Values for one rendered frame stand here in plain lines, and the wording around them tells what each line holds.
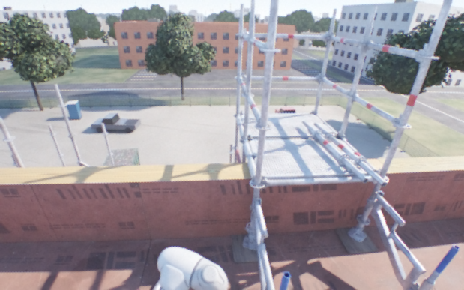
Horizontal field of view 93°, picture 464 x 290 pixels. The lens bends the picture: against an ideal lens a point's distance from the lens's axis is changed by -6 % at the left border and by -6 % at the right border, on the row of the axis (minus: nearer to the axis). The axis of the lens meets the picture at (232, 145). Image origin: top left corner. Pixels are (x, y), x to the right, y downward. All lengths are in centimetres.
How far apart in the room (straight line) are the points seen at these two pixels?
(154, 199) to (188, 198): 29
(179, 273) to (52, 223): 177
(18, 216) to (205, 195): 169
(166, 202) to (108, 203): 49
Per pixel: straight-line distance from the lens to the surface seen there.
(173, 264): 114
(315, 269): 238
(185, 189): 203
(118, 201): 224
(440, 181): 305
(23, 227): 289
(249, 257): 230
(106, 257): 253
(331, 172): 215
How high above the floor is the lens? 189
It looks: 29 degrees down
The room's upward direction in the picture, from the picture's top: 2 degrees clockwise
